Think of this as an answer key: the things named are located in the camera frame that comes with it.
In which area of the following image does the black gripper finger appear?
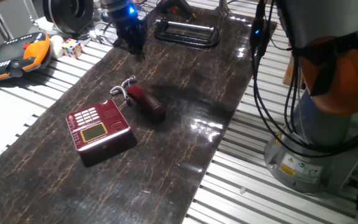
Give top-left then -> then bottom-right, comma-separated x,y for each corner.
136,39 -> 147,62
126,42 -> 138,58

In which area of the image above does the dark red telephone base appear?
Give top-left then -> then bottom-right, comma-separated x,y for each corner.
65,98 -> 138,168

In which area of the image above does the black glue gun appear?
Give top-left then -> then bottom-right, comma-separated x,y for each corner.
159,0 -> 196,18

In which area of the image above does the white round object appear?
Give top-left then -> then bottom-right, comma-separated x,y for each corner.
48,34 -> 65,60

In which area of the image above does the black filament spool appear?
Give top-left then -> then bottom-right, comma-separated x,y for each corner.
42,0 -> 94,35

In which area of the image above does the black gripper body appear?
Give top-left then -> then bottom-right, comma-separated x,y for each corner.
112,7 -> 149,47

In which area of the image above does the grey coiled phone cord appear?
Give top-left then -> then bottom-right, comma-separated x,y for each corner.
109,75 -> 138,106

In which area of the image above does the black metal clamp frame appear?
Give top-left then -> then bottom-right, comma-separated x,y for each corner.
153,18 -> 221,49

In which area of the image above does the dark red telephone handset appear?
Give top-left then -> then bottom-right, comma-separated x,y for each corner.
125,83 -> 167,123

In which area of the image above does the orange black teach pendant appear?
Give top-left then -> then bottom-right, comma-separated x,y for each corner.
0,30 -> 52,83

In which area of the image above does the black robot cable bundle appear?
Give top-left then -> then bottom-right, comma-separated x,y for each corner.
249,0 -> 358,158

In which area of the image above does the Rubik's cube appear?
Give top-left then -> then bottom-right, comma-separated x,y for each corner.
61,37 -> 84,59

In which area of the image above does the dark marble pattern mat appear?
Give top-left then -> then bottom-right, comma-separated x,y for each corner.
0,6 -> 278,224

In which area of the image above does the white paper sheet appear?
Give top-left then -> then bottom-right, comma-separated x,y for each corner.
0,89 -> 48,172

